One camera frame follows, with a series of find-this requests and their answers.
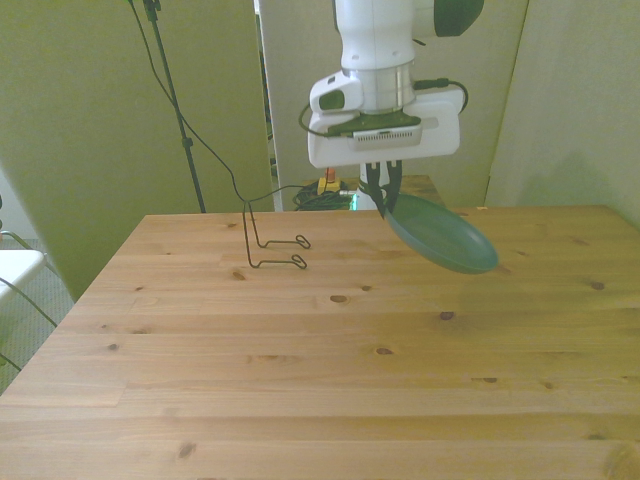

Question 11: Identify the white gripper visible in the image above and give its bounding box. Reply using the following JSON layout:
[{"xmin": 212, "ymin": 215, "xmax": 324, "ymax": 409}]
[{"xmin": 307, "ymin": 88, "xmax": 462, "ymax": 222}]

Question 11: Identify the dark green round plate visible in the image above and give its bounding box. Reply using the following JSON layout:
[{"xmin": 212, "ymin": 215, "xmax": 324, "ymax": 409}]
[{"xmin": 383, "ymin": 193, "xmax": 500, "ymax": 275}]

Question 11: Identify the yellow emergency stop button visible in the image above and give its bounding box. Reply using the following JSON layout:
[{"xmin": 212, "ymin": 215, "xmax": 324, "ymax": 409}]
[{"xmin": 317, "ymin": 167, "xmax": 346, "ymax": 196}]

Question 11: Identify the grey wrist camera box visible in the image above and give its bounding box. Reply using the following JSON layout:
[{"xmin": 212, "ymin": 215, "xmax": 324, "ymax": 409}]
[{"xmin": 327, "ymin": 112, "xmax": 424, "ymax": 152}]

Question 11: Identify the coiled dark cable bundle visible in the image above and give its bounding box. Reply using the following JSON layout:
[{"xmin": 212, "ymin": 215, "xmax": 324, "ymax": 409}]
[{"xmin": 292, "ymin": 183, "xmax": 359, "ymax": 211}]

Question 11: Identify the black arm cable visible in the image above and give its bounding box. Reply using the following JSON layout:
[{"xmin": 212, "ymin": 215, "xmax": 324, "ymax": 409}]
[{"xmin": 298, "ymin": 77, "xmax": 470, "ymax": 194}]

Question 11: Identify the black wire plate stand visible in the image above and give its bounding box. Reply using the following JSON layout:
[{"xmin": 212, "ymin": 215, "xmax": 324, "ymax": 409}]
[{"xmin": 241, "ymin": 198, "xmax": 312, "ymax": 271}]

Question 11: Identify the black camera stand cable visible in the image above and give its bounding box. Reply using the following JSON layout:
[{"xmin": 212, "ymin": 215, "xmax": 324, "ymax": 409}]
[{"xmin": 127, "ymin": 0, "xmax": 306, "ymax": 204}]

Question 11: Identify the black camera stand pole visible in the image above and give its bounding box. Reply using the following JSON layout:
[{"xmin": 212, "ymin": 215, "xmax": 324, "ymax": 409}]
[{"xmin": 143, "ymin": 0, "xmax": 207, "ymax": 214}]

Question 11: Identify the white metal-frame chair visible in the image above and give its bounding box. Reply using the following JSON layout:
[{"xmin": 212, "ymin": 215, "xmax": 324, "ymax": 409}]
[{"xmin": 0, "ymin": 229, "xmax": 61, "ymax": 371}]

